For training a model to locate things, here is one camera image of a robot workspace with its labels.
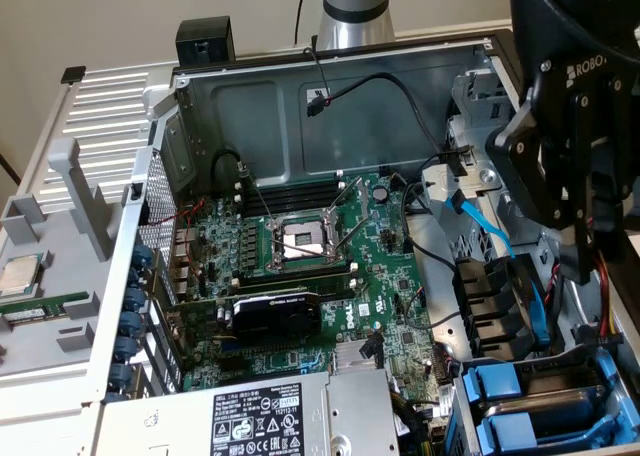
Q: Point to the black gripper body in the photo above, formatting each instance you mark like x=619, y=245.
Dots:
x=585, y=71

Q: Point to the grey disk bay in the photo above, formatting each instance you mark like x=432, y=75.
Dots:
x=545, y=361

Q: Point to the coin cell battery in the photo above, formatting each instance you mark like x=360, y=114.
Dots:
x=381, y=193

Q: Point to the open PC case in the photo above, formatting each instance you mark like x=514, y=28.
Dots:
x=350, y=126

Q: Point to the metal socket cover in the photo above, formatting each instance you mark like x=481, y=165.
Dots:
x=357, y=196

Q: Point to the green motherboard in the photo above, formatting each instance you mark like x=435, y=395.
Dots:
x=380, y=286

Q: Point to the black RAM slot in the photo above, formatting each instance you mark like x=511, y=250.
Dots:
x=300, y=285
x=295, y=272
x=290, y=190
x=290, y=202

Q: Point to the CPU socket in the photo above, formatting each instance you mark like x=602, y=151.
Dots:
x=300, y=241

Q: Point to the metal locking lever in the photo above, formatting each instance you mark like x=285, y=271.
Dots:
x=260, y=196

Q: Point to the silver chipset heatsink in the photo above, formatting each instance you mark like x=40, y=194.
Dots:
x=350, y=356

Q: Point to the black graphics card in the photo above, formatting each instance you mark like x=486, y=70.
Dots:
x=275, y=316

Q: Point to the blue card latch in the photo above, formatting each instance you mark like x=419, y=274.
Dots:
x=141, y=256
x=134, y=300
x=137, y=277
x=128, y=350
x=123, y=376
x=131, y=325

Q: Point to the grey power supply unit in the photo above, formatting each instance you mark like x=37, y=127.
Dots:
x=200, y=416

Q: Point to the small black end cap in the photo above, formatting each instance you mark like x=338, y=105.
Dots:
x=72, y=73

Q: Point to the grey parts rack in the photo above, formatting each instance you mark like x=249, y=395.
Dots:
x=65, y=256

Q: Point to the green RAM stick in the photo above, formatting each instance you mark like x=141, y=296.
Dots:
x=30, y=312

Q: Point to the silver CPU chip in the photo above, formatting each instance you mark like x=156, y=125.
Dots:
x=17, y=273

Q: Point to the black mount box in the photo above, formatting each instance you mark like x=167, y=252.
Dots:
x=205, y=41

